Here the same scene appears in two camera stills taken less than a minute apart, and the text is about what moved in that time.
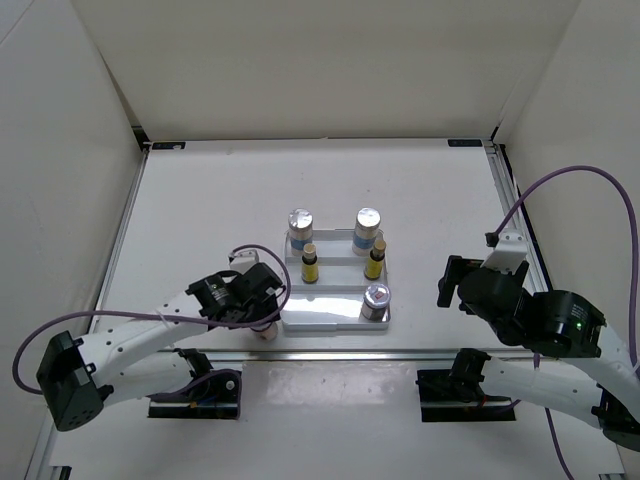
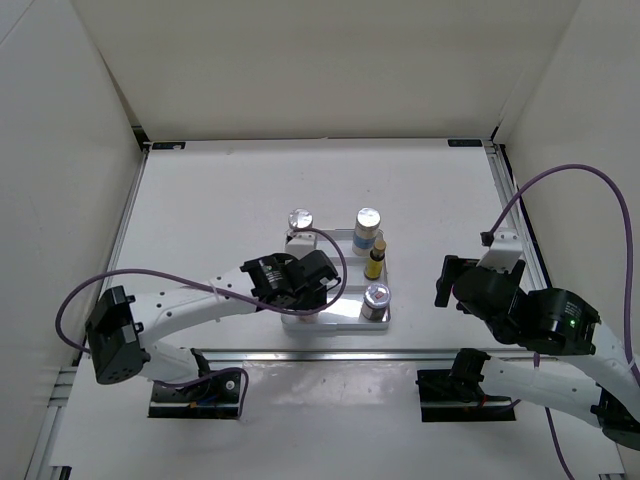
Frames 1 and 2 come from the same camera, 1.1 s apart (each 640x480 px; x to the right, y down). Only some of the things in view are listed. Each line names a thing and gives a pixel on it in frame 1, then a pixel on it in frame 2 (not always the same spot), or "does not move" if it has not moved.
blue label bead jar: x=368 y=220 does not move
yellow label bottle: x=373 y=268 does not move
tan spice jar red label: x=268 y=334 -> x=308 y=318
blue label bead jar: x=300 y=222 does not move
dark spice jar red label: x=375 y=303 does not move
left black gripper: x=266 y=306 -> x=312 y=300
